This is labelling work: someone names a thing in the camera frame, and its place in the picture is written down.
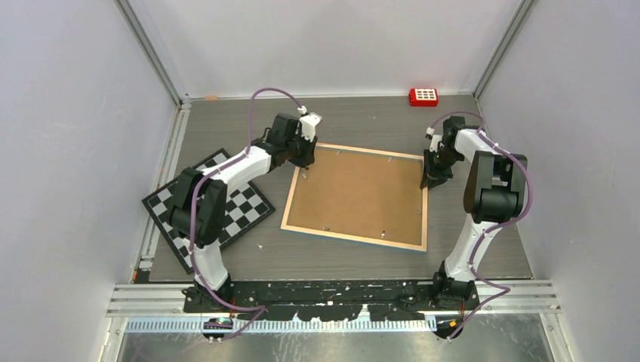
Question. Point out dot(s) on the black white chessboard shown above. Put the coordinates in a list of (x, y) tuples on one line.
[(246, 207)]

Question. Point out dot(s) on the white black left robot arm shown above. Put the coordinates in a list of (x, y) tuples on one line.
[(198, 208)]

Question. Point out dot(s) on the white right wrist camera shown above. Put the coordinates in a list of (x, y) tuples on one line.
[(434, 138)]

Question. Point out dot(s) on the blue picture frame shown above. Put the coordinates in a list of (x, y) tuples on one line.
[(363, 195)]

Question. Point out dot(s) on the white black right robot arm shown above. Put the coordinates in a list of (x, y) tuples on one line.
[(494, 196)]

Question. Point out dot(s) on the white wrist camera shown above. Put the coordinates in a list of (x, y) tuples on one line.
[(434, 138), (309, 121)]

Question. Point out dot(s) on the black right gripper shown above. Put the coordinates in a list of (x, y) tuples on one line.
[(432, 176)]

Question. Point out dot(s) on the red toy brick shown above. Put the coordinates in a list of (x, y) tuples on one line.
[(423, 97)]

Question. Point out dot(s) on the aluminium front rail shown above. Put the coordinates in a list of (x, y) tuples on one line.
[(149, 308)]

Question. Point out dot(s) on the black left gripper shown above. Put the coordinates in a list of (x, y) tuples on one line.
[(309, 157)]

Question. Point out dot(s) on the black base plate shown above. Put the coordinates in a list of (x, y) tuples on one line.
[(383, 300)]

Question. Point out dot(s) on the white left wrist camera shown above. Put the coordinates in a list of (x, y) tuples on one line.
[(309, 121)]

